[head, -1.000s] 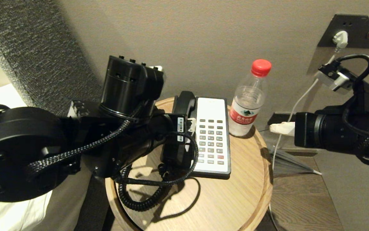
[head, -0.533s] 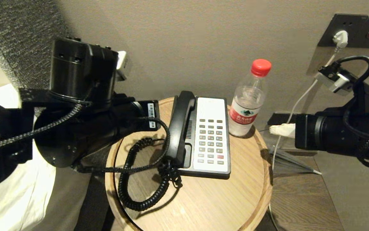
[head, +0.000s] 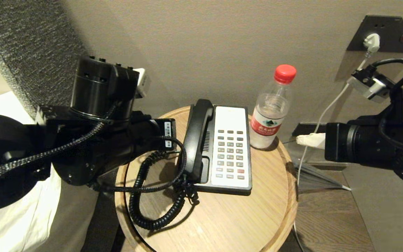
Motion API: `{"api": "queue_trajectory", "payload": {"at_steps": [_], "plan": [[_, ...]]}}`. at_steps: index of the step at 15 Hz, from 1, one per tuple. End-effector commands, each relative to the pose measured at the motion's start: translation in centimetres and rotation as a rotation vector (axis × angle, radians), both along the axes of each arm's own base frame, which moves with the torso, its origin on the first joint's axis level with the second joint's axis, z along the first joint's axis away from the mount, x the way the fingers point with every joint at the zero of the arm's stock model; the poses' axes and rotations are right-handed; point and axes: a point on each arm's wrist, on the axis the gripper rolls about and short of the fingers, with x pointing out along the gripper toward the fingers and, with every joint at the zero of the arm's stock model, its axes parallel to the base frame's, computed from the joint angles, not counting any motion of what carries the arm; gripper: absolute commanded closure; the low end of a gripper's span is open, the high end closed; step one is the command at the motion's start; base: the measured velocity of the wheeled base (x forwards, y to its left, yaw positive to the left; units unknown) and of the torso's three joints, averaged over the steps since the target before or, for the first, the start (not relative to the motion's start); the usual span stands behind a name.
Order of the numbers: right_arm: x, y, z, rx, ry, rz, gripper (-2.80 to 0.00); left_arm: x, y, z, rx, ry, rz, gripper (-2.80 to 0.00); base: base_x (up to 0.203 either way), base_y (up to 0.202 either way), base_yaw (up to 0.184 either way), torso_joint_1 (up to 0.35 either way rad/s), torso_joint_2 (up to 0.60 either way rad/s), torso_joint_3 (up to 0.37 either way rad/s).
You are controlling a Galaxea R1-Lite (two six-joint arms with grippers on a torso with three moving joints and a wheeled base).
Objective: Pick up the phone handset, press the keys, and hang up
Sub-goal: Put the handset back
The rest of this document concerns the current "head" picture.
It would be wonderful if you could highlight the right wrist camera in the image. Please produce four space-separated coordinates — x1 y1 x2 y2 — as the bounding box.
347 66 395 104

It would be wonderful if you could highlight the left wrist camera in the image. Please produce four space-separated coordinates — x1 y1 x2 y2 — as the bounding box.
119 65 151 99

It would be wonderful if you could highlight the black cable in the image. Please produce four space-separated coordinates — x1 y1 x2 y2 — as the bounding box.
371 58 403 155
92 136 188 194

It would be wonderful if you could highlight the black coiled phone cord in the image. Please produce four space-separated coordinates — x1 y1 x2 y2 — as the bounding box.
128 150 200 232

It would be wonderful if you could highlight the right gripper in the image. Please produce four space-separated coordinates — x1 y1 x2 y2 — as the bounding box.
296 121 399 169

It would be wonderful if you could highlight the white bedding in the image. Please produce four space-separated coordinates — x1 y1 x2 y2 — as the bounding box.
0 91 100 252

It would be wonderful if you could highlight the grey fabric headboard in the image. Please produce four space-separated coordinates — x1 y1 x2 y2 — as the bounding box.
0 0 90 120

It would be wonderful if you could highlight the white and black telephone base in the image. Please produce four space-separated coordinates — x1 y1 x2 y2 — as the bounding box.
185 104 253 196

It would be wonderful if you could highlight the white power plug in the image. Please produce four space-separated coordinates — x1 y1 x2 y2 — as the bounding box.
363 33 381 54

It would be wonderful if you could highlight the white power cable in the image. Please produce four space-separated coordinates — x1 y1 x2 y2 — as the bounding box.
293 52 371 252

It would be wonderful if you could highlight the clear water bottle red cap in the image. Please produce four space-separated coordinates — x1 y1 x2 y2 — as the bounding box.
250 64 298 149

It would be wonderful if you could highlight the round wooden side table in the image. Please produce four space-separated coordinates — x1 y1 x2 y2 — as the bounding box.
114 105 299 252

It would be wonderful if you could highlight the black phone handset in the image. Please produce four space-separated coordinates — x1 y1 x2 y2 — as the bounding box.
182 99 215 183

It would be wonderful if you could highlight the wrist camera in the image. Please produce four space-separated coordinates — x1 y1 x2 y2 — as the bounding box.
347 66 395 104
119 65 151 99

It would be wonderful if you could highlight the dark wall socket panel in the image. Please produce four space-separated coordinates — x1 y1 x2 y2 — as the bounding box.
347 15 403 54

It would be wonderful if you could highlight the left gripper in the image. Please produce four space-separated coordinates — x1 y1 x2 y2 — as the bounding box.
52 111 178 186

